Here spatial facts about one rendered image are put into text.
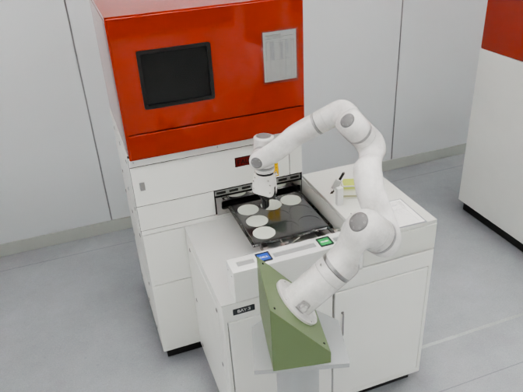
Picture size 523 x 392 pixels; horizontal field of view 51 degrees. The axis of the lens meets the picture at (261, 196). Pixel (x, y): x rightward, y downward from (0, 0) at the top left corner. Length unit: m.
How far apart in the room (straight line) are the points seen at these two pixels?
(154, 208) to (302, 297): 0.98
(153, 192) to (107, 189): 1.64
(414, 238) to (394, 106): 2.47
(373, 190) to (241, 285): 0.63
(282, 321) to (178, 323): 1.30
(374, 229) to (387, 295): 0.80
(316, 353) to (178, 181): 1.07
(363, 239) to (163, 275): 1.31
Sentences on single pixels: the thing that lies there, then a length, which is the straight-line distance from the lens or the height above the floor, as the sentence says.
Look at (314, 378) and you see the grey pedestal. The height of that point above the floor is 0.65.
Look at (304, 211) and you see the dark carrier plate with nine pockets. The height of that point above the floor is 0.90.
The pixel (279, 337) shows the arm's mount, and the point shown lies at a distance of 1.79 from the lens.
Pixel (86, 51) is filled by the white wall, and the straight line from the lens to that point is 3.81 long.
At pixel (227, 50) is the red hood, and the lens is 2.33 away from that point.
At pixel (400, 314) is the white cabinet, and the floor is 0.50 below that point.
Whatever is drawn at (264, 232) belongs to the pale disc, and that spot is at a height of 0.90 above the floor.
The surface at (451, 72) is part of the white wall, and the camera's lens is 4.96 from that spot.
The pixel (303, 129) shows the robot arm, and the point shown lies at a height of 1.39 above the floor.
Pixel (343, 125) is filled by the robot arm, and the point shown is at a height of 1.48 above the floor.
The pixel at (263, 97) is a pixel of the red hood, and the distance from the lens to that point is 2.44.
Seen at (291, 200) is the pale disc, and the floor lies 0.90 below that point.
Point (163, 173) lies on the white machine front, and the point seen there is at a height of 1.12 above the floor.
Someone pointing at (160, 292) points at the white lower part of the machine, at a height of 0.48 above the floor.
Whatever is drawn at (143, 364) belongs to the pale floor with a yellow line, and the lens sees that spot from 3.16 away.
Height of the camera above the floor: 2.20
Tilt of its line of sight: 29 degrees down
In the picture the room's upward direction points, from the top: 3 degrees counter-clockwise
